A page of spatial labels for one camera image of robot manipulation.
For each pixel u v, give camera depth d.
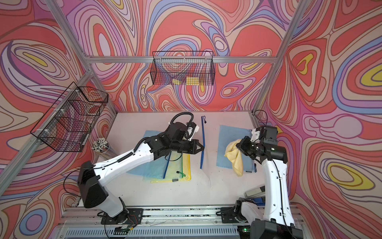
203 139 0.75
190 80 0.82
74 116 0.79
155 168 0.89
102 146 0.80
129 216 0.72
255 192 0.78
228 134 1.06
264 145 0.52
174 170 0.89
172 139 0.56
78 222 0.73
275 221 0.37
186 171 0.89
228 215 0.73
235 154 0.71
